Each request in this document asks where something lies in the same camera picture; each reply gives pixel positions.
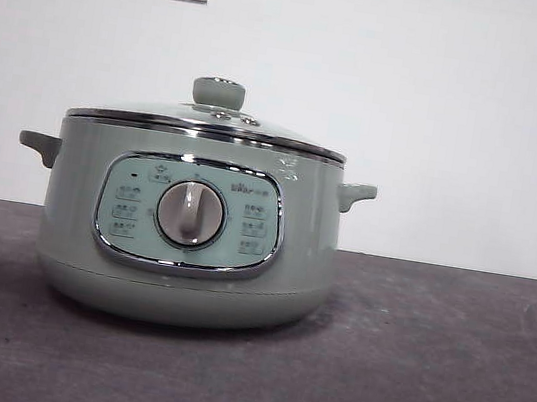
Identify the pale green electric pot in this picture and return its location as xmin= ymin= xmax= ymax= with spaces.
xmin=0 ymin=103 xmax=383 ymax=352

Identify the glass lid with green knob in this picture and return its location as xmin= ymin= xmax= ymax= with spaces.
xmin=65 ymin=55 xmax=357 ymax=166

